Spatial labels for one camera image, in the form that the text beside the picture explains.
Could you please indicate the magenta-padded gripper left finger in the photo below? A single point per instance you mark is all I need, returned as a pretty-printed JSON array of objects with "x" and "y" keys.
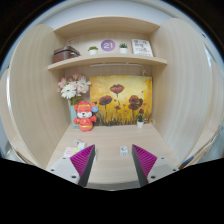
[{"x": 65, "y": 168}]

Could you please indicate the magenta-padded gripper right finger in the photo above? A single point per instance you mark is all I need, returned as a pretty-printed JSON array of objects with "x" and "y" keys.
[{"x": 160, "y": 168}]

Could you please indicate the white adapter block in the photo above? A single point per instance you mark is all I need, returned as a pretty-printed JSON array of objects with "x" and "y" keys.
[{"x": 81, "y": 146}]

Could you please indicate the white power plug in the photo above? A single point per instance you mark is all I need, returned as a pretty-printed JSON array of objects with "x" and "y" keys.
[{"x": 76, "y": 141}]

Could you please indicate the small potted plant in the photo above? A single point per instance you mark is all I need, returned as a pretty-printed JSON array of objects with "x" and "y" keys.
[{"x": 140, "y": 124}]

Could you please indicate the red plush toy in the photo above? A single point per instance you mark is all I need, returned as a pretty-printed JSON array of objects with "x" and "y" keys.
[{"x": 85, "y": 121}]

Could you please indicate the pale blue vase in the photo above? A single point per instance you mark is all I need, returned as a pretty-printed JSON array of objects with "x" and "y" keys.
[{"x": 72, "y": 115}]

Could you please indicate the pink and white flower bouquet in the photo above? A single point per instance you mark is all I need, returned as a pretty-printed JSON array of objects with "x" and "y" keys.
[{"x": 69, "y": 91}]

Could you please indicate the yellow poppy flower painting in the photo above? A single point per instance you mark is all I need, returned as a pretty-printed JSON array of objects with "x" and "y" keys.
[{"x": 130, "y": 86}]

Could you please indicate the wooden shelf unit with items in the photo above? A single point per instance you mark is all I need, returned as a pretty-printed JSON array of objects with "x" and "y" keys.
[{"x": 106, "y": 60}]

